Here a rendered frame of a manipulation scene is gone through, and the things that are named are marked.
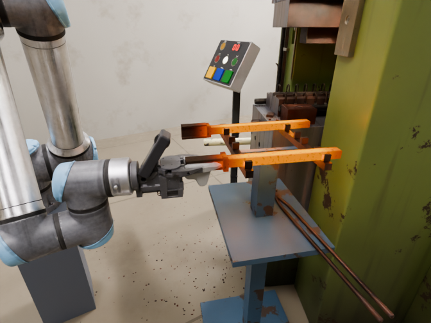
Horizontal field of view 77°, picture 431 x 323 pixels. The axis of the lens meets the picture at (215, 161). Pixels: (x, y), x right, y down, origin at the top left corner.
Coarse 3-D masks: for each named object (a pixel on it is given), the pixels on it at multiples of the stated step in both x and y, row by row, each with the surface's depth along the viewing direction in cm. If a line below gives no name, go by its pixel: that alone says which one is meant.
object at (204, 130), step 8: (280, 120) 93; (288, 120) 93; (296, 120) 93; (304, 120) 93; (184, 128) 85; (192, 128) 86; (200, 128) 86; (208, 128) 85; (216, 128) 87; (232, 128) 88; (240, 128) 88; (248, 128) 89; (256, 128) 89; (264, 128) 90; (272, 128) 91; (280, 128) 91; (184, 136) 86; (192, 136) 87; (200, 136) 87; (208, 136) 86
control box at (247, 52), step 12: (228, 48) 167; (240, 48) 158; (252, 48) 153; (228, 60) 164; (240, 60) 155; (252, 60) 156; (240, 72) 155; (216, 84) 173; (228, 84) 157; (240, 84) 158
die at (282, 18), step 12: (288, 0) 101; (300, 0) 100; (312, 0) 100; (324, 0) 101; (336, 0) 101; (276, 12) 115; (288, 12) 101; (300, 12) 102; (312, 12) 102; (324, 12) 102; (336, 12) 103; (276, 24) 115; (288, 24) 103; (300, 24) 104; (312, 24) 104; (324, 24) 104; (336, 24) 105
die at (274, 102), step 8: (272, 96) 126; (280, 96) 120; (288, 96) 121; (312, 96) 121; (320, 96) 121; (328, 96) 121; (272, 104) 126; (280, 104) 117; (280, 112) 119; (320, 112) 120
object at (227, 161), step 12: (192, 156) 66; (204, 156) 66; (216, 156) 66; (228, 156) 67; (240, 156) 67; (252, 156) 67; (264, 156) 67; (276, 156) 67; (288, 156) 68; (300, 156) 69; (312, 156) 69; (336, 156) 71; (228, 168) 65
